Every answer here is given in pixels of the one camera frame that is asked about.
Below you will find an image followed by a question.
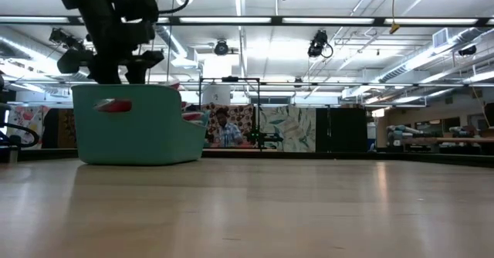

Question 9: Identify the black background frame stand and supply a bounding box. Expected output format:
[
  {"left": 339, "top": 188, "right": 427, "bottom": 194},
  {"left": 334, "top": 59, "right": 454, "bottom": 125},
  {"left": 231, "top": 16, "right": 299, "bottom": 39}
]
[{"left": 198, "top": 76, "right": 262, "bottom": 151}]

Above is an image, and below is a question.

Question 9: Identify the black arm base cable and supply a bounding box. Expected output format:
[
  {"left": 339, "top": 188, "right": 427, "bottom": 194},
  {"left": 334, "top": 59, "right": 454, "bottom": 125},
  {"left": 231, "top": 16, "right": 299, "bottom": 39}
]
[{"left": 0, "top": 121, "right": 41, "bottom": 149}]

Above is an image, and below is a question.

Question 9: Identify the small black ceiling fixture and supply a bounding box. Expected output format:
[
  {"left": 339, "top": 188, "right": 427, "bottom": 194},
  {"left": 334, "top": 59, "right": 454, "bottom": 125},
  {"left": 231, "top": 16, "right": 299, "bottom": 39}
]
[{"left": 458, "top": 43, "right": 478, "bottom": 57}]

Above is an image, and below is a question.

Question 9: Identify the brown dotted partition panel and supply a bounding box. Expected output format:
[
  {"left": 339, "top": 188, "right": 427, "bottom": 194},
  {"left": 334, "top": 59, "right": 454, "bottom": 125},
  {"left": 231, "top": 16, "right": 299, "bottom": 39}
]
[{"left": 202, "top": 103, "right": 255, "bottom": 149}]

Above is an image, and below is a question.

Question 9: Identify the black partition panel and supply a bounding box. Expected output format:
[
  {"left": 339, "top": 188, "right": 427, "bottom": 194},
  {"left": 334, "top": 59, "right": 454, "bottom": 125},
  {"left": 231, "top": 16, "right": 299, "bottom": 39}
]
[{"left": 315, "top": 107, "right": 367, "bottom": 153}]

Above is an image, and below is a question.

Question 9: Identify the black overhead light bar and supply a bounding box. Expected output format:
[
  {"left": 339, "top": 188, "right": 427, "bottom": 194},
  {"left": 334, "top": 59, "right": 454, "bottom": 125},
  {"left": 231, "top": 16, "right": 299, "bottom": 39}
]
[{"left": 0, "top": 15, "right": 494, "bottom": 28}]

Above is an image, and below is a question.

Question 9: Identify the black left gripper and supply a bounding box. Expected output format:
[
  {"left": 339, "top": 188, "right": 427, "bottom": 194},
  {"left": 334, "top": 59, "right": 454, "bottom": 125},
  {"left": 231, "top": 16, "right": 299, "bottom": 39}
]
[{"left": 56, "top": 20, "right": 165, "bottom": 85}]

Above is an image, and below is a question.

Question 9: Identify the floral partition panel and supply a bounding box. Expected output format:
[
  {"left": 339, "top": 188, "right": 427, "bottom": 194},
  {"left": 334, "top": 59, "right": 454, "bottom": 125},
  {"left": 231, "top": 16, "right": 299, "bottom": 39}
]
[{"left": 6, "top": 105, "right": 51, "bottom": 149}]

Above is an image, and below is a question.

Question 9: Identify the black ceiling device pair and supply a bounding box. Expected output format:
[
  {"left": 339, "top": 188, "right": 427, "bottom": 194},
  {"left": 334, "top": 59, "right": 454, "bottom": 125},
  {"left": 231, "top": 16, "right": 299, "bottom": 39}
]
[{"left": 49, "top": 27, "right": 86, "bottom": 56}]

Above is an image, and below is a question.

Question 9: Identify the white round column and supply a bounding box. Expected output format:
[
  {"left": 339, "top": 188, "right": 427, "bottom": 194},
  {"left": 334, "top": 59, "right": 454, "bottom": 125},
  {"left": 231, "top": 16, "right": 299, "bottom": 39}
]
[{"left": 202, "top": 83, "right": 232, "bottom": 105}]

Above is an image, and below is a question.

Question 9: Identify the dark brown partition panel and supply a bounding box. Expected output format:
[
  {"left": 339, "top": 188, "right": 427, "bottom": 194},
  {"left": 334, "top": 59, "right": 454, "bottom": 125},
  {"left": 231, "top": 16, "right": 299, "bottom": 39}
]
[{"left": 42, "top": 107, "right": 77, "bottom": 150}]

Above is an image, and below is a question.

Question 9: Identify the person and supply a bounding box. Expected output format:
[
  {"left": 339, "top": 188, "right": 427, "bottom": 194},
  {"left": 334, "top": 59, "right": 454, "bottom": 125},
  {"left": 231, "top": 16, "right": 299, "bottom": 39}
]
[{"left": 211, "top": 107, "right": 246, "bottom": 149}]

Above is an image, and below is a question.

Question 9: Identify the leaf pattern partition panel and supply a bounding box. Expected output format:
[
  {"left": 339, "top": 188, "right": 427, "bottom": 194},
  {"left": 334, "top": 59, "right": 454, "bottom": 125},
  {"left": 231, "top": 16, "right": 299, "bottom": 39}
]
[{"left": 259, "top": 106, "right": 316, "bottom": 154}]

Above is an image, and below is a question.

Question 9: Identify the yellow hanging cable plug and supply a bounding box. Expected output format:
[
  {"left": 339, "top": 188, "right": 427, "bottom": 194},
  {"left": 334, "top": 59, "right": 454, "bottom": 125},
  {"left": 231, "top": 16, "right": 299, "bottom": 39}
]
[{"left": 388, "top": 0, "right": 401, "bottom": 35}]

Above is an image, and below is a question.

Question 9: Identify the wooden background workbench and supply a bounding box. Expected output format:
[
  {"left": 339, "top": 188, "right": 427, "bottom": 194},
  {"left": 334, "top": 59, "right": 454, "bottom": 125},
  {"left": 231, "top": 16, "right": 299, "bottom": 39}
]
[{"left": 385, "top": 136, "right": 494, "bottom": 153}]

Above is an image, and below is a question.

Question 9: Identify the round black ceiling fixture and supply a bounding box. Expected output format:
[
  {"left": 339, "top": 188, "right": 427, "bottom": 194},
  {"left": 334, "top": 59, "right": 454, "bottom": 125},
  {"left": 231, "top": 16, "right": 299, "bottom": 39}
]
[{"left": 213, "top": 39, "right": 231, "bottom": 57}]

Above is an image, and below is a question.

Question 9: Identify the black hanging camera with cable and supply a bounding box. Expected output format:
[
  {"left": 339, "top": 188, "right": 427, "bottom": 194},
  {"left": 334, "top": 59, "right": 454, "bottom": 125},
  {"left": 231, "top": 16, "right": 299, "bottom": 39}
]
[{"left": 307, "top": 29, "right": 334, "bottom": 59}]

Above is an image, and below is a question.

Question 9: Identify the teal plastic basket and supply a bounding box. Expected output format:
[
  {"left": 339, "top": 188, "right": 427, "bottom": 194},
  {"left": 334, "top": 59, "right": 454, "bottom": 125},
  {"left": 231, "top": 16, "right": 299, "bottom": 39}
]
[{"left": 71, "top": 83, "right": 211, "bottom": 166}]

